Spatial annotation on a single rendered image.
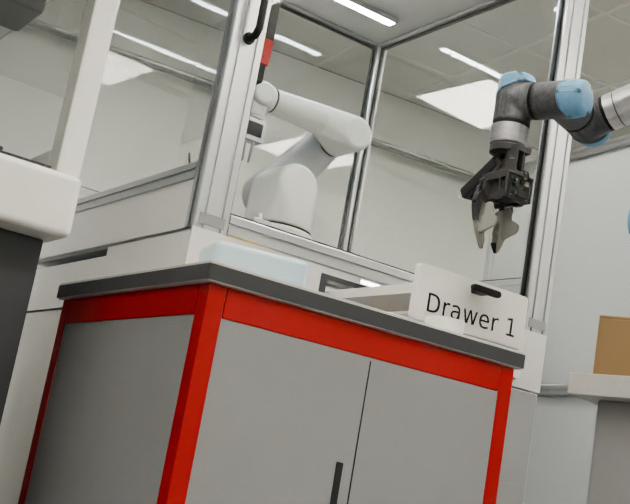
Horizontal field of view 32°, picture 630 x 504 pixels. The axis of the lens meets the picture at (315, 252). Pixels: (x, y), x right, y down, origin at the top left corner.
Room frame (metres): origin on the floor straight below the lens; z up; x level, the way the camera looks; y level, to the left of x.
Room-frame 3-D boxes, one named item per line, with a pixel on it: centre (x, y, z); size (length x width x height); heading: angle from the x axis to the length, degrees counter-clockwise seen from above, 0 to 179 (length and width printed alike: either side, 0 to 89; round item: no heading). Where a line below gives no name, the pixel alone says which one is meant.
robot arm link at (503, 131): (2.07, -0.35, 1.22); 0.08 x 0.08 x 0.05
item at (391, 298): (2.28, -0.21, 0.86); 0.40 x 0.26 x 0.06; 32
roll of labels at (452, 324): (1.88, -0.25, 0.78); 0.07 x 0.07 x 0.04
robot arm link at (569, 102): (2.02, -0.43, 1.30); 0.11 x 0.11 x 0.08; 52
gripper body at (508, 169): (2.07, -0.35, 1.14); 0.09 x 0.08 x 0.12; 32
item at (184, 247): (2.81, 0.08, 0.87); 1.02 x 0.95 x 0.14; 122
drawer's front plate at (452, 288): (2.11, -0.32, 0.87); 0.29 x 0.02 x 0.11; 122
